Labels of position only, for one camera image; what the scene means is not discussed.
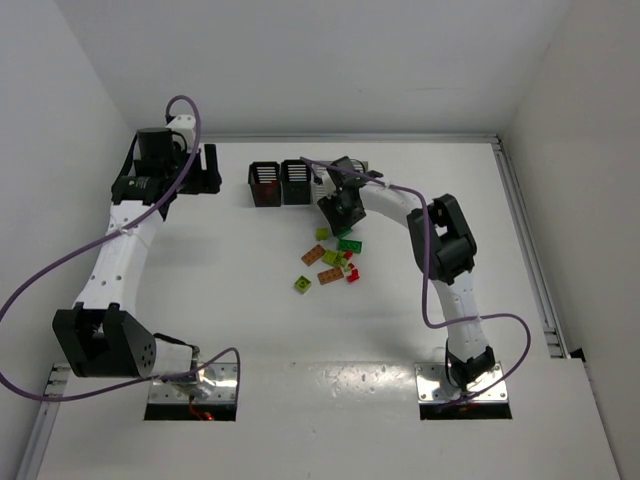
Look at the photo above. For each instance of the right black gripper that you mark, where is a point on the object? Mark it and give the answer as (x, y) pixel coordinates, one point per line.
(342, 210)

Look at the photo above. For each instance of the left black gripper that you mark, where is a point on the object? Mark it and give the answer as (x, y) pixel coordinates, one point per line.
(203, 169)

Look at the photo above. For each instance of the green lego brick top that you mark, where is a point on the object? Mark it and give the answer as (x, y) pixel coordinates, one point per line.
(344, 233)

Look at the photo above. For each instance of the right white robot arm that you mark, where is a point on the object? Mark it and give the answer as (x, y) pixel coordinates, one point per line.
(443, 248)

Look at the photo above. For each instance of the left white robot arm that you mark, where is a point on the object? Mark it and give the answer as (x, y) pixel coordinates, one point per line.
(100, 335)

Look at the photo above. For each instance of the lime small lego brick top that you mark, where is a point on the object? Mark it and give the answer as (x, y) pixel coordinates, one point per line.
(322, 234)

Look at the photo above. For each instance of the white slotted container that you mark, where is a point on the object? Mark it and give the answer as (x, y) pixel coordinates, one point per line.
(358, 165)
(322, 183)

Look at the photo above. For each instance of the green 2x3 lego brick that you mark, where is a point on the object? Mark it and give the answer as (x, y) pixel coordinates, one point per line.
(354, 246)

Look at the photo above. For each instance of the black slotted container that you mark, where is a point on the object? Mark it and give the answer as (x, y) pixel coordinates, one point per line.
(295, 183)
(264, 183)

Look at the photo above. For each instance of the brown lego brick upper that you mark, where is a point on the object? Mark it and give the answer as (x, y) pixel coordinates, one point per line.
(313, 255)

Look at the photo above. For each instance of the brown lego brick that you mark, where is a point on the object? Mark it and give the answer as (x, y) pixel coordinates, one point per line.
(330, 275)
(313, 255)

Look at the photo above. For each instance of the red small lego brick right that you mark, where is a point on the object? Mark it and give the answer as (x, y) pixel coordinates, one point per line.
(353, 276)

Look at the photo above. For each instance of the brown lego brick lower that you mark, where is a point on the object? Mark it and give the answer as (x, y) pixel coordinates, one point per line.
(330, 275)

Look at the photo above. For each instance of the lime lego brick bottom left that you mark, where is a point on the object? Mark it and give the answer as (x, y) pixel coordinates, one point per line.
(302, 284)

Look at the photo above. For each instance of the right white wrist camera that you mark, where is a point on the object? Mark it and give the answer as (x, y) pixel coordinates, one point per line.
(336, 177)

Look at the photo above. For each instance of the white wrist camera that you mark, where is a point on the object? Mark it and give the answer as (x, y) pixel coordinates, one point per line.
(336, 177)
(186, 126)

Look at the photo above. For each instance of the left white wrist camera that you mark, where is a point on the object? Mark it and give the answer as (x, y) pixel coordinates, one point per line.
(186, 126)

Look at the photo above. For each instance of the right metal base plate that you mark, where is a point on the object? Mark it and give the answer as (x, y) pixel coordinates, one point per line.
(433, 388)

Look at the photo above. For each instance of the metal base plate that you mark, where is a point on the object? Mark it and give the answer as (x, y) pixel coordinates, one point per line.
(216, 384)
(433, 388)

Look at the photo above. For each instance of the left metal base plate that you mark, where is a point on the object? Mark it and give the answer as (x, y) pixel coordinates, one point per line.
(216, 384)

